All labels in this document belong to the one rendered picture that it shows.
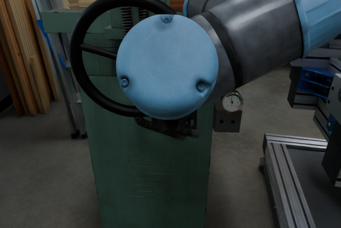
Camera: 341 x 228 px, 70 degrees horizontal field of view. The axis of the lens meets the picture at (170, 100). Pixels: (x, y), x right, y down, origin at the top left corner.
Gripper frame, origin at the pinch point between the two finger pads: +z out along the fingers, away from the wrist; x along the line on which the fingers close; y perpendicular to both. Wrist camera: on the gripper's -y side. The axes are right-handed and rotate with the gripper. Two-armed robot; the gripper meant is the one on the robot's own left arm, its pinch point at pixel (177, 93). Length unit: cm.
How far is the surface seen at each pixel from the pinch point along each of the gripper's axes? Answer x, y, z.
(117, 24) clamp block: -15.5, -17.6, 6.2
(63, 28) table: -34.1, -20.3, 15.6
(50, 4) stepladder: -83, -65, 91
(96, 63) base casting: -25.8, -11.4, 20.8
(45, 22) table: -39.1, -21.8, 14.8
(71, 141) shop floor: -75, 21, 115
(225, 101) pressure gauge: 13.3, -0.4, 20.1
